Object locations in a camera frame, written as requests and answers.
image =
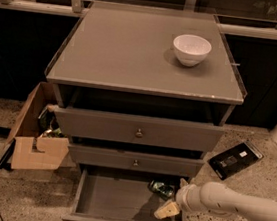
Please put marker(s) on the green soda can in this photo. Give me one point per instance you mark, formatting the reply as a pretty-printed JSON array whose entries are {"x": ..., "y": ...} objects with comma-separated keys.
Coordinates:
[{"x": 162, "y": 189}]

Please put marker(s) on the grey bottom drawer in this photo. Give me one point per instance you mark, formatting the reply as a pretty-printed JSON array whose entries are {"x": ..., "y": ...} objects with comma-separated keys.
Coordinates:
[{"x": 106, "y": 194}]

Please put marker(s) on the white ceramic bowl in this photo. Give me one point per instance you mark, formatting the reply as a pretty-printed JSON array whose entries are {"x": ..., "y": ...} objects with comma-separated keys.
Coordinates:
[{"x": 190, "y": 49}]

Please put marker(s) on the items inside cardboard box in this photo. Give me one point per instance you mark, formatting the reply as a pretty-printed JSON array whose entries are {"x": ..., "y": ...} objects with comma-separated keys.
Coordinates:
[{"x": 48, "y": 124}]

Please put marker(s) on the grey top drawer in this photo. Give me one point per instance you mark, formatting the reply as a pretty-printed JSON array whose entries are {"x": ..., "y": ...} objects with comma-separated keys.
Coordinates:
[{"x": 118, "y": 127}]

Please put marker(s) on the brown cardboard box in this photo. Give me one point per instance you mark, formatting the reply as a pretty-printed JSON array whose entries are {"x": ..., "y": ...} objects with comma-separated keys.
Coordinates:
[{"x": 31, "y": 149}]

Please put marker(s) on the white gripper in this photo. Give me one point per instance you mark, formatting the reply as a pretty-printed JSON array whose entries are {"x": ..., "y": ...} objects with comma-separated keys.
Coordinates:
[{"x": 184, "y": 197}]

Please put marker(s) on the grey drawer cabinet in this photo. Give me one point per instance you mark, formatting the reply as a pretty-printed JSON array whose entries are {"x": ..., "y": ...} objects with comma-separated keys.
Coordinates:
[{"x": 130, "y": 48}]

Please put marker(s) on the grey drawer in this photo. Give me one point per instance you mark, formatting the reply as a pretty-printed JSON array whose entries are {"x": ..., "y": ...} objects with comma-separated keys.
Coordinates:
[
  {"x": 178, "y": 166},
  {"x": 118, "y": 127},
  {"x": 106, "y": 194}
]

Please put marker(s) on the grey middle drawer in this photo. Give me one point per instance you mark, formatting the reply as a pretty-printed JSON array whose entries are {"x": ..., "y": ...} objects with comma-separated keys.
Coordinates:
[{"x": 178, "y": 166}]

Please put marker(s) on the black flat device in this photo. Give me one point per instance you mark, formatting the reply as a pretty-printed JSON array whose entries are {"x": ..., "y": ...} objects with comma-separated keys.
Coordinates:
[{"x": 234, "y": 160}]

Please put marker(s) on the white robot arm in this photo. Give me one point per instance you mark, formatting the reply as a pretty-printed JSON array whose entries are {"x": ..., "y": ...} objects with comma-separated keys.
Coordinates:
[{"x": 217, "y": 199}]

